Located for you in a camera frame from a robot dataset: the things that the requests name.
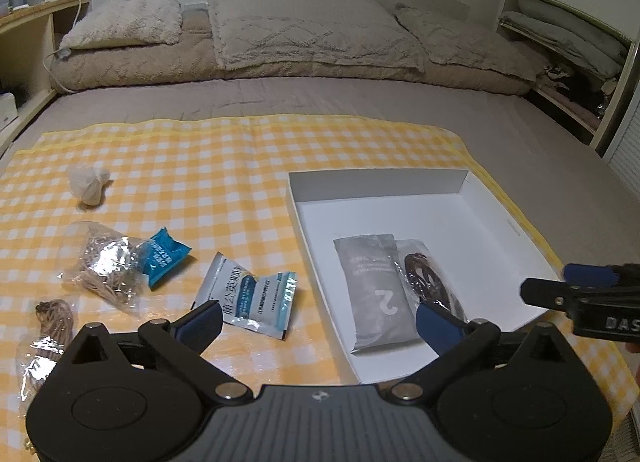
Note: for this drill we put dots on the white slatted door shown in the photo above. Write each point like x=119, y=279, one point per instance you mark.
x=627, y=147

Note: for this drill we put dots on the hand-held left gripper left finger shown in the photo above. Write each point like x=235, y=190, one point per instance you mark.
x=201, y=328

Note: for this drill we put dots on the fluffy white pillow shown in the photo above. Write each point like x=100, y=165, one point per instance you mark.
x=125, y=19

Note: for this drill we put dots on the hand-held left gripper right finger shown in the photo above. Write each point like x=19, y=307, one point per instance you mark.
x=436, y=328

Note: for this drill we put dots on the white plastic bag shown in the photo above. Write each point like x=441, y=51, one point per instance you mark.
x=89, y=184

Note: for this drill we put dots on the folded grey bedding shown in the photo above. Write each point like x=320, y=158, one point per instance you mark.
x=570, y=34

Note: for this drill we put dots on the large quilted beige pillow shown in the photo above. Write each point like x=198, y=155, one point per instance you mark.
x=310, y=32

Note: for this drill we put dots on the wooden bedside shelf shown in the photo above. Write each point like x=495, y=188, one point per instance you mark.
x=27, y=37

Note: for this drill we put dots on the dark clutter on shelf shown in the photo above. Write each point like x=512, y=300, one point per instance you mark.
x=575, y=89

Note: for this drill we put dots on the grey foil packet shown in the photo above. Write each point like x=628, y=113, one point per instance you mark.
x=372, y=292

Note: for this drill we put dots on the white and blue sachet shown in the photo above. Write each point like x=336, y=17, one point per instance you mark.
x=252, y=299

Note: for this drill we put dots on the clear bag of rubber bands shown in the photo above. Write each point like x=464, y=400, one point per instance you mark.
x=107, y=262

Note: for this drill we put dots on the white device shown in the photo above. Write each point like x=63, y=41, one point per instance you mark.
x=7, y=109

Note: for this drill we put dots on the yellow checkered cloth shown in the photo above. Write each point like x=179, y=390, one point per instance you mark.
x=200, y=177

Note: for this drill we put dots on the small quilted beige pillow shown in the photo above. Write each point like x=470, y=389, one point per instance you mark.
x=455, y=39

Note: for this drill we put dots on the blue packet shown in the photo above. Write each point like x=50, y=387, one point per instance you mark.
x=165, y=257

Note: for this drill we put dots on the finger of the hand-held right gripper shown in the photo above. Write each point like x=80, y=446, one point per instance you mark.
x=545, y=293
x=590, y=274

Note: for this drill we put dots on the clear bag of brown twine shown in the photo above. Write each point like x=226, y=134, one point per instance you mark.
x=47, y=327

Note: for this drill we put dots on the white wall shelf unit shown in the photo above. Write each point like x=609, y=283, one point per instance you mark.
x=615, y=87

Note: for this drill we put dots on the bed with grey sheet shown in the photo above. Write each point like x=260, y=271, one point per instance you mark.
x=300, y=97

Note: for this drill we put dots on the white cardboard box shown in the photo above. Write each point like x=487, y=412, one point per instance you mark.
x=450, y=222

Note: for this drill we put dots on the folded beige duvet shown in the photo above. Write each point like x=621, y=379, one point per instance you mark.
x=150, y=67

